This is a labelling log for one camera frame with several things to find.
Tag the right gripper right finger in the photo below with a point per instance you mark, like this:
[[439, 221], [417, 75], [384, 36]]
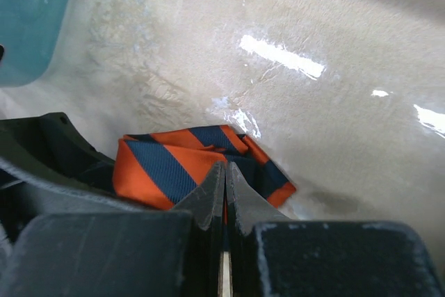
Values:
[[273, 255]]

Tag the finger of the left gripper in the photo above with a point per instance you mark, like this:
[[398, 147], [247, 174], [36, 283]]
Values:
[[50, 147], [24, 196]]

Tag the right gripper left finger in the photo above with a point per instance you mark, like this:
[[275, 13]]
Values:
[[58, 241]]

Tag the orange navy striped tie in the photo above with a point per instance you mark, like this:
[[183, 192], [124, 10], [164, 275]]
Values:
[[161, 169]]

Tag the clear teal plastic container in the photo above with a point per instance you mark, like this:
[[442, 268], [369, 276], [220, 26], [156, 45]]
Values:
[[29, 33]]

